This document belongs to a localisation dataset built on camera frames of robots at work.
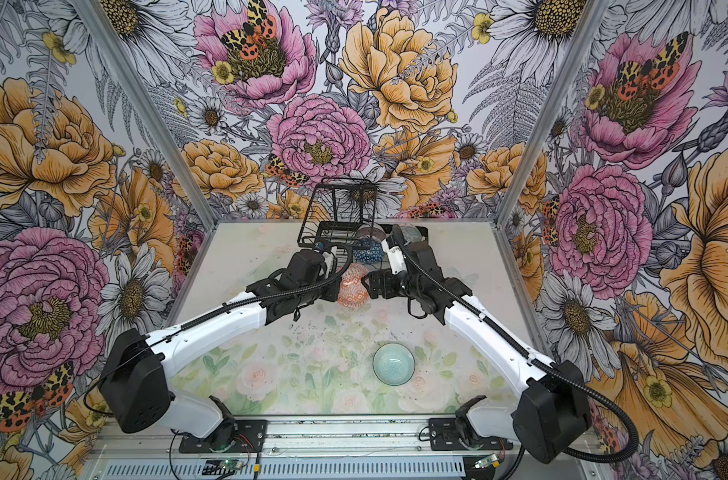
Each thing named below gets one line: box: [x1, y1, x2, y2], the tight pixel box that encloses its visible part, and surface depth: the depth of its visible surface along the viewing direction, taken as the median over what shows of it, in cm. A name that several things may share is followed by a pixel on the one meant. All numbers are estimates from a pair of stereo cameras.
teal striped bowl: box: [372, 342, 416, 386], surface depth 85 cm
